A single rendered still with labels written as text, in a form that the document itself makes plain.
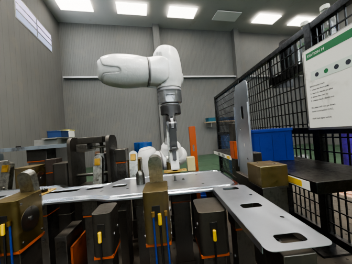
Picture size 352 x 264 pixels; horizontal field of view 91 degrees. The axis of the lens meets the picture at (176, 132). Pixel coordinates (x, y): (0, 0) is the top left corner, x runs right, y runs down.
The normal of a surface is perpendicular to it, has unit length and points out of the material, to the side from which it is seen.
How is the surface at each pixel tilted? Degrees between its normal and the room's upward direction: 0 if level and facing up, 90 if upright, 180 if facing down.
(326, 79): 90
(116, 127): 90
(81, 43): 90
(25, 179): 102
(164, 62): 87
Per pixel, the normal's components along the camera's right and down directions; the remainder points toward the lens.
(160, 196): 0.06, -0.02
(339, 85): -1.00, 0.07
